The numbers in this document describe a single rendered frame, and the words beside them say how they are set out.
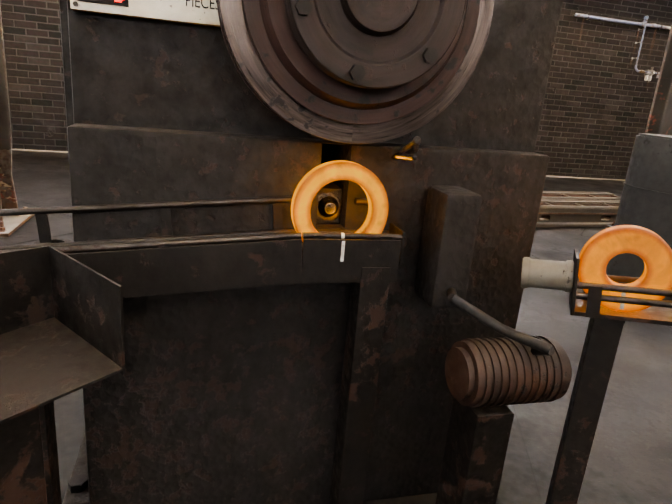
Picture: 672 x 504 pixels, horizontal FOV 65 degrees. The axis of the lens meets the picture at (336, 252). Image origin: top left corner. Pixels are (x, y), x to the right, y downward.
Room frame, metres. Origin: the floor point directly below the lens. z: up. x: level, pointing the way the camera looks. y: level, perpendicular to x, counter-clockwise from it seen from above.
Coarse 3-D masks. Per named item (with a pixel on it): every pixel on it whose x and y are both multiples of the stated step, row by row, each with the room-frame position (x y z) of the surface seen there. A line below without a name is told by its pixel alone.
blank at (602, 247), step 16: (592, 240) 0.93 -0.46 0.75; (608, 240) 0.92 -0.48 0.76; (624, 240) 0.91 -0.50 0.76; (640, 240) 0.90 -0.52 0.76; (656, 240) 0.89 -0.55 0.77; (592, 256) 0.92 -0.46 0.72; (608, 256) 0.91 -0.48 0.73; (640, 256) 0.90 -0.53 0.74; (656, 256) 0.89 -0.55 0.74; (592, 272) 0.92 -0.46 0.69; (656, 272) 0.89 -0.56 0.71; (656, 288) 0.89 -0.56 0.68; (608, 304) 0.91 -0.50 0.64; (624, 304) 0.90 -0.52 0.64
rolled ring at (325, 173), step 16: (336, 160) 1.00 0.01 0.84; (304, 176) 0.98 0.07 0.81; (320, 176) 0.96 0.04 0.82; (336, 176) 0.97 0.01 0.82; (352, 176) 0.98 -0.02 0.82; (368, 176) 0.99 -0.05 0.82; (304, 192) 0.96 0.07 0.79; (368, 192) 0.99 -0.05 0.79; (384, 192) 1.00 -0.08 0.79; (304, 208) 0.96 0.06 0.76; (368, 208) 1.02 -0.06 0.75; (384, 208) 1.00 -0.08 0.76; (304, 224) 0.96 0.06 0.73; (368, 224) 0.99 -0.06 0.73; (384, 224) 1.00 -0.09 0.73
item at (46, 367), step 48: (0, 288) 0.67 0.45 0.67; (48, 288) 0.72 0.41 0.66; (96, 288) 0.63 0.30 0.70; (0, 336) 0.66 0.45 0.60; (48, 336) 0.67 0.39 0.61; (96, 336) 0.64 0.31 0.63; (0, 384) 0.55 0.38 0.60; (48, 384) 0.56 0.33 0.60; (0, 432) 0.55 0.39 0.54; (0, 480) 0.54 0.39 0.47
